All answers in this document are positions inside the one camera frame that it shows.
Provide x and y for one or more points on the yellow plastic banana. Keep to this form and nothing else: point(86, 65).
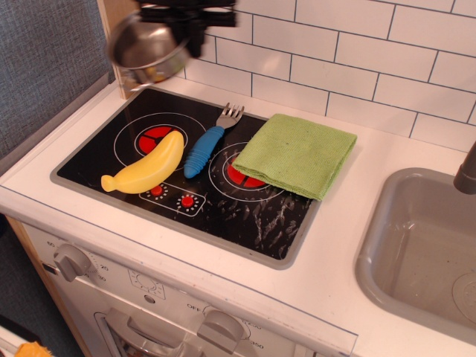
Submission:
point(149, 171)

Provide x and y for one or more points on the yellow orange cloth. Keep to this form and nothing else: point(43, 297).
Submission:
point(32, 349)

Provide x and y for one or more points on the green folded towel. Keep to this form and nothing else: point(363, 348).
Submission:
point(296, 155)

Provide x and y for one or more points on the blue handled toy fork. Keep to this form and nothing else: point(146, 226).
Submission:
point(201, 151)

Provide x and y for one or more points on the grey sink basin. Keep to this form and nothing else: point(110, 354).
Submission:
point(417, 259)

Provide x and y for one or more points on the wooden side post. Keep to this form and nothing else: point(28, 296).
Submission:
point(112, 12)

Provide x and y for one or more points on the black toy stovetop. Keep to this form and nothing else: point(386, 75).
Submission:
point(220, 205)

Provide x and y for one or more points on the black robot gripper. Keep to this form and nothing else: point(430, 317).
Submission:
point(209, 13)

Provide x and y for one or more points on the grey oven knob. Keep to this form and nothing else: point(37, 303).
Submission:
point(221, 330)

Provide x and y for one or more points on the grey faucet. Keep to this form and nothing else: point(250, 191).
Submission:
point(465, 180)

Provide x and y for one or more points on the grey oven door handle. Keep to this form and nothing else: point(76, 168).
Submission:
point(133, 337)

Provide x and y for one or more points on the small steel pan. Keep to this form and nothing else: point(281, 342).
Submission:
point(145, 53)

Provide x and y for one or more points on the grey timer knob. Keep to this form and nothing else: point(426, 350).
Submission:
point(71, 262)

